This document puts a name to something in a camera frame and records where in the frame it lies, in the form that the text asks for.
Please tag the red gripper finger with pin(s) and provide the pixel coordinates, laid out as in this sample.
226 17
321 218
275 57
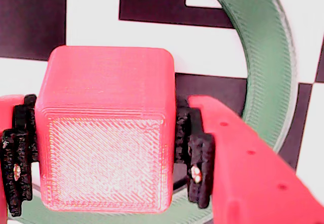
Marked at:
253 170
17 145

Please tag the red cube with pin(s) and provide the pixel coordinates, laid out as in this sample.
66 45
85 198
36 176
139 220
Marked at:
106 107

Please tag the black white marker checkerboard mat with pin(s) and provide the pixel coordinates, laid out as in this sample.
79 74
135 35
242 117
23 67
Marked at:
101 18

